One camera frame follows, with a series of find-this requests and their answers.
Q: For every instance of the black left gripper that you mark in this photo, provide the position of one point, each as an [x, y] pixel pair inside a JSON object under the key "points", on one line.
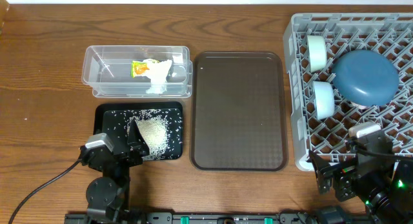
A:
{"points": [[136, 146]]}

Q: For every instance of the dark blue plate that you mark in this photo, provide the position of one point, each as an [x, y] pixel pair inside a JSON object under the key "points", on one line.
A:
{"points": [[366, 78]]}

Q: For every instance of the yellow snack wrapper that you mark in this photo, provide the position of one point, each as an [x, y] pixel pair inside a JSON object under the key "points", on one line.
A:
{"points": [[138, 68]]}

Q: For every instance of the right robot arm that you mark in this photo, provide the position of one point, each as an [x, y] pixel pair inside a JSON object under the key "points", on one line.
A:
{"points": [[394, 204]]}

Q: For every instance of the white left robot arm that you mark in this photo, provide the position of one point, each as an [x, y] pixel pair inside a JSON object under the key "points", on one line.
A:
{"points": [[107, 195]]}

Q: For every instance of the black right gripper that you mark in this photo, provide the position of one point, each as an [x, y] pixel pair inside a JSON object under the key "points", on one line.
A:
{"points": [[344, 171]]}

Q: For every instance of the white rice pile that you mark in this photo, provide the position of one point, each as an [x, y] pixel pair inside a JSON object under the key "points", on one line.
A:
{"points": [[162, 130]]}

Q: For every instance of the black waste tray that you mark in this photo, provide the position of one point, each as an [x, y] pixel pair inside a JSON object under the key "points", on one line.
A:
{"points": [[101, 109]]}

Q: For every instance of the light green bowl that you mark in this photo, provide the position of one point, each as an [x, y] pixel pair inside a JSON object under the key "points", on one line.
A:
{"points": [[317, 53]]}

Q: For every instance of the grey dishwasher rack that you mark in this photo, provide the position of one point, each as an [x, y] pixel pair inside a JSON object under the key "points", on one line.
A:
{"points": [[389, 34]]}

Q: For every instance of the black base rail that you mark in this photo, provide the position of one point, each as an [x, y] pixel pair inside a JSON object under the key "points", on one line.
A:
{"points": [[168, 218]]}

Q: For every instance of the clear plastic bin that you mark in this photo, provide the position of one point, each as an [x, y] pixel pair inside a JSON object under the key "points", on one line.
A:
{"points": [[106, 69]]}

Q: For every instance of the white tissue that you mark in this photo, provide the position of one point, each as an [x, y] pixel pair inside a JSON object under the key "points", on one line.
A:
{"points": [[157, 73]]}

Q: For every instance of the brown plastic serving tray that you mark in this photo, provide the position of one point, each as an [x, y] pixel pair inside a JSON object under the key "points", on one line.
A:
{"points": [[238, 114]]}

